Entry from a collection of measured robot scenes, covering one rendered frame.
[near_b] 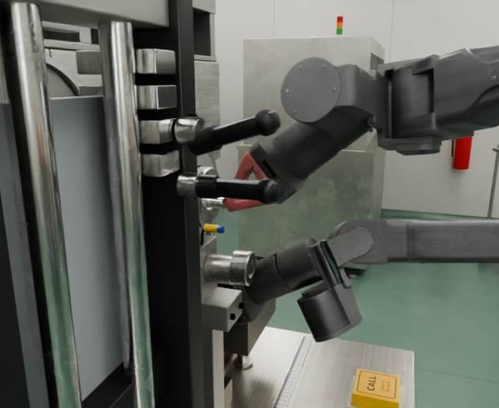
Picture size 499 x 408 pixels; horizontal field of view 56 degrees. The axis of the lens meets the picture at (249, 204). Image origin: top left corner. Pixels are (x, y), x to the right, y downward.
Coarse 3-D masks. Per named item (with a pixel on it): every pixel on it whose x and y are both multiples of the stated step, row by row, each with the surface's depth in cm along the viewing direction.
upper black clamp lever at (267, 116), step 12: (240, 120) 24; (252, 120) 24; (264, 120) 23; (276, 120) 23; (204, 132) 25; (216, 132) 24; (228, 132) 24; (240, 132) 24; (252, 132) 24; (264, 132) 23; (192, 144) 25; (204, 144) 25; (216, 144) 25
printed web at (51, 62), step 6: (48, 60) 34; (54, 60) 35; (48, 66) 35; (54, 66) 35; (60, 66) 35; (60, 72) 36; (66, 72) 36; (66, 78) 36; (72, 78) 37; (72, 84) 37; (78, 84) 38; (78, 90) 38
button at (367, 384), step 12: (360, 372) 78; (372, 372) 78; (360, 384) 75; (372, 384) 75; (384, 384) 75; (396, 384) 75; (360, 396) 72; (372, 396) 72; (384, 396) 72; (396, 396) 72
